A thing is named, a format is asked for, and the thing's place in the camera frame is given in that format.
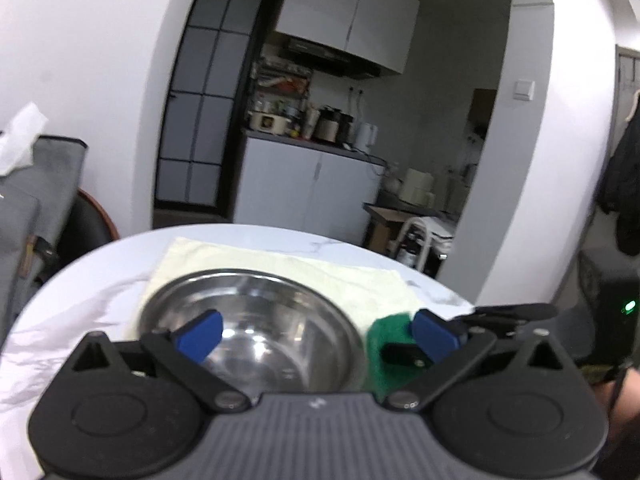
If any cream cloth mat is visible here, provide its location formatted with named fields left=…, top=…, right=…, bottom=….
left=122, top=236, right=422, bottom=342

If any white tissue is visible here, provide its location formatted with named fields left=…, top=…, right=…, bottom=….
left=0, top=102, right=50, bottom=177

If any dark hanging jacket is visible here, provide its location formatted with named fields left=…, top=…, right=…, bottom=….
left=597, top=87, right=640, bottom=256

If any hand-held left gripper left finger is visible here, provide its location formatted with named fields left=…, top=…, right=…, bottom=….
left=67, top=309, right=252, bottom=414

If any cream countertop appliance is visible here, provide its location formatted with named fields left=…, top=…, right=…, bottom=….
left=399, top=167, right=436, bottom=206

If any black coffee machine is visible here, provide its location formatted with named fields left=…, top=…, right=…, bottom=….
left=313, top=104, right=354, bottom=144

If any cream rice cooker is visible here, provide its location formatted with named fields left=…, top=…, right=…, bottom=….
left=248, top=109, right=294, bottom=136

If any white electric kettle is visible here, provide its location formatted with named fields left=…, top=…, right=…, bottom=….
left=353, top=122, right=379, bottom=152

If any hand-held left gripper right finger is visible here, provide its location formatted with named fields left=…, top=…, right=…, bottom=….
left=384, top=309, right=577, bottom=412

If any black framed glass door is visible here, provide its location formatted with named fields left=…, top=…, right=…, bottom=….
left=153, top=0, right=266, bottom=212

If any white base cabinet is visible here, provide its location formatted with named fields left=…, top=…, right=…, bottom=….
left=232, top=129, right=389, bottom=247

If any white wall cabinet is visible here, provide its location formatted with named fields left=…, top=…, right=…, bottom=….
left=274, top=0, right=421, bottom=75

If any black device with green light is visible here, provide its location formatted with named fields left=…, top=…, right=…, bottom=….
left=577, top=249, right=640, bottom=369

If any dark chair with brown rim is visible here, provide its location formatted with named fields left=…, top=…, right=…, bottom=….
left=54, top=187, right=121, bottom=272

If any metal kitchen storage rack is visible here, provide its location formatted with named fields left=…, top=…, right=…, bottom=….
left=249, top=57, right=311, bottom=136

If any grey fabric bag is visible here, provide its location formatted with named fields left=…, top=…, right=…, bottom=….
left=0, top=132, right=89, bottom=282

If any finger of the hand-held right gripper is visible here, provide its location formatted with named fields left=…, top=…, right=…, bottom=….
left=452, top=302, right=559, bottom=336
left=380, top=342, right=431, bottom=367

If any person's right forearm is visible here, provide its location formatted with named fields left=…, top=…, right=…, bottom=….
left=600, top=369, right=640, bottom=432

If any stainless steel bowl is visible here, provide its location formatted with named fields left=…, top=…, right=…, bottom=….
left=135, top=269, right=366, bottom=395

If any black range hood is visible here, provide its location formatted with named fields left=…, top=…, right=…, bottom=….
left=284, top=37, right=384, bottom=80

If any green scouring pad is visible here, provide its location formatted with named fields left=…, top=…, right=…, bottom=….
left=364, top=312, right=437, bottom=402

